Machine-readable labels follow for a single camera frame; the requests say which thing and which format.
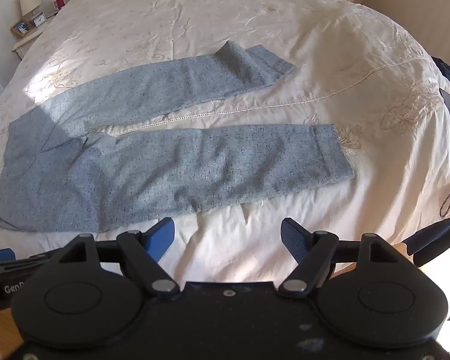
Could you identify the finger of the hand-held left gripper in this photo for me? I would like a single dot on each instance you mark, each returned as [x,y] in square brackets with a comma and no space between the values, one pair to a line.
[0,257]

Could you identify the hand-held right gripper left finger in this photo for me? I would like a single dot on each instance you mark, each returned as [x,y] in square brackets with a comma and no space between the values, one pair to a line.
[160,240]

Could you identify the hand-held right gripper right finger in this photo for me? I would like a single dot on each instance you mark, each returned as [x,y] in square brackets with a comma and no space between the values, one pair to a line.
[293,240]

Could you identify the grey speckled pants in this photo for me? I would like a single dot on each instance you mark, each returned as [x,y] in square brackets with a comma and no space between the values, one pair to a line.
[135,165]

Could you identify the cream embroidered bed cover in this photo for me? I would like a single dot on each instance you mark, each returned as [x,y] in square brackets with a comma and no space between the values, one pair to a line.
[285,63]

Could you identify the small white alarm clock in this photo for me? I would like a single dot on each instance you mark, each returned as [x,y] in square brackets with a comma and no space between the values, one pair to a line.
[39,19]

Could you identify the white table lamp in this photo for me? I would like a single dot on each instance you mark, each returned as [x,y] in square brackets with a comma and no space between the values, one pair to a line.
[29,2]

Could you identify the wooden picture frame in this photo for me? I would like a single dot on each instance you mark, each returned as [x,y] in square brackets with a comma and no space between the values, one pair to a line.
[21,27]

